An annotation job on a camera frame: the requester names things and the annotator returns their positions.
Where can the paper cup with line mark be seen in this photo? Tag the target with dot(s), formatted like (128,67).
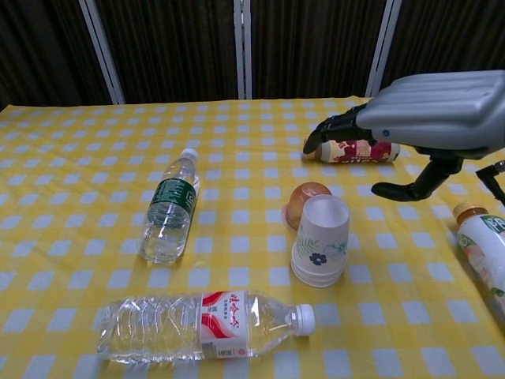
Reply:
(315,277)

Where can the white partition frame post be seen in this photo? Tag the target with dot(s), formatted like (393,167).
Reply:
(382,47)
(102,51)
(243,47)

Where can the maroon label drink bottle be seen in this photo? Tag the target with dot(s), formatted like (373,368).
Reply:
(355,153)

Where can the white drink bottle gold cap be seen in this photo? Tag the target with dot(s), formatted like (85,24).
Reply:
(483,245)

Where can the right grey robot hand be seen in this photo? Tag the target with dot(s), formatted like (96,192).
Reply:
(434,114)

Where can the red label water bottle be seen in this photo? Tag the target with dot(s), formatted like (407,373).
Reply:
(177,327)

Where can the orange jelly cup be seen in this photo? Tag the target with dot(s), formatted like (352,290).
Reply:
(301,197)

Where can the yellow checkered tablecloth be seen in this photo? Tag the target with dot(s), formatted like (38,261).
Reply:
(98,142)

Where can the green label water bottle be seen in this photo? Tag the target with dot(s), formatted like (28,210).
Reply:
(171,205)

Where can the dark partition panel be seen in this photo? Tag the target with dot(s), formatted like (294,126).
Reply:
(39,47)
(453,35)
(311,47)
(173,47)

